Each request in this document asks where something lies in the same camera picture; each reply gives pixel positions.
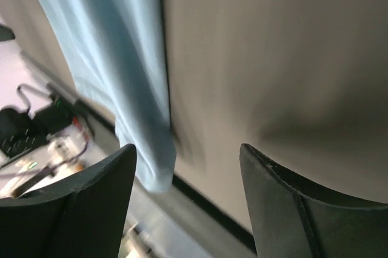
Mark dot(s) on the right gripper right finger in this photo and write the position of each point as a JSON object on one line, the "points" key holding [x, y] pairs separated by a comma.
{"points": [[292, 216]]}

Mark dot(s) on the aluminium frame rail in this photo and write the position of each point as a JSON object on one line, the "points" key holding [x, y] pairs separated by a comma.
{"points": [[179, 223]]}

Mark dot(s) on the light blue t shirt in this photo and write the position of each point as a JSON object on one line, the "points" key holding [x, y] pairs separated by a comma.
{"points": [[115, 53]]}

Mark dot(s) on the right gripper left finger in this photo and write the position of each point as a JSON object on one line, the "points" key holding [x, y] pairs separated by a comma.
{"points": [[82, 215]]}

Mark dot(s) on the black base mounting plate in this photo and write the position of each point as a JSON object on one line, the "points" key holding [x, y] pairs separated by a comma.
{"points": [[60, 114]]}

